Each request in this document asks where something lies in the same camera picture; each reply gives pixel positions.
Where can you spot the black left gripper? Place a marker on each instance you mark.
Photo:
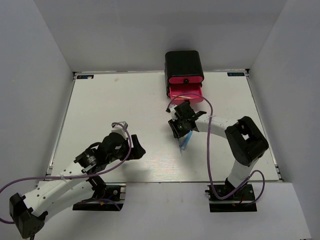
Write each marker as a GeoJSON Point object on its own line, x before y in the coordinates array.
{"type": "Point", "coordinates": [137, 151]}

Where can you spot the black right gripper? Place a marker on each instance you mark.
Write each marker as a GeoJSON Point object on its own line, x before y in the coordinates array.
{"type": "Point", "coordinates": [177, 133]}

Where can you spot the light blue marker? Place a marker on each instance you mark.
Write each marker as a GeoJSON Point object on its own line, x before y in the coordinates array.
{"type": "Point", "coordinates": [186, 140]}

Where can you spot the pink top drawer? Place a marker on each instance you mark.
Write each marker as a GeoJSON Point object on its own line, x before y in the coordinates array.
{"type": "Point", "coordinates": [189, 79]}

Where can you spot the slim blue grey pen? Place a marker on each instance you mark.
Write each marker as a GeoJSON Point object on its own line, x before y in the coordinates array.
{"type": "Point", "coordinates": [180, 146]}

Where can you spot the red pen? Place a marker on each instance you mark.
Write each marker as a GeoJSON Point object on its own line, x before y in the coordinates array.
{"type": "Point", "coordinates": [181, 97]}

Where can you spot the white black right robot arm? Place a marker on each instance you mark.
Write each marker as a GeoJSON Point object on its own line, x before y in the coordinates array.
{"type": "Point", "coordinates": [246, 141]}

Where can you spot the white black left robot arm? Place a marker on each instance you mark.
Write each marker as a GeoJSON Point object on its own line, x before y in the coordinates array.
{"type": "Point", "coordinates": [77, 182]}

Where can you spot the black drawer cabinet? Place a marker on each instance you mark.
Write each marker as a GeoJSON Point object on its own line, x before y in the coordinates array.
{"type": "Point", "coordinates": [182, 63]}

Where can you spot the blue label right corner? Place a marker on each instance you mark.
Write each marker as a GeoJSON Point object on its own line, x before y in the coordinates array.
{"type": "Point", "coordinates": [235, 74]}

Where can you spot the blue label corner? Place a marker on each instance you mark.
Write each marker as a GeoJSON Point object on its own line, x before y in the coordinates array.
{"type": "Point", "coordinates": [235, 74]}
{"type": "Point", "coordinates": [85, 77]}

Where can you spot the blue label left corner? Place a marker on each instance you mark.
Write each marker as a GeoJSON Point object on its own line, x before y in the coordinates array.
{"type": "Point", "coordinates": [85, 77]}

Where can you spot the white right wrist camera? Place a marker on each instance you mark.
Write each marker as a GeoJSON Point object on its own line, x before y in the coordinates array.
{"type": "Point", "coordinates": [171, 110]}

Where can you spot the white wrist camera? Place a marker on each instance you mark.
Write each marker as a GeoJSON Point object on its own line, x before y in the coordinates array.
{"type": "Point", "coordinates": [171, 110]}
{"type": "Point", "coordinates": [120, 128]}

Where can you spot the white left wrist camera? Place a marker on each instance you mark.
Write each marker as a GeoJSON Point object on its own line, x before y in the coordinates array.
{"type": "Point", "coordinates": [120, 128]}

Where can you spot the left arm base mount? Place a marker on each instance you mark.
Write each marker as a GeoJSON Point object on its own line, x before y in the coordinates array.
{"type": "Point", "coordinates": [107, 197]}

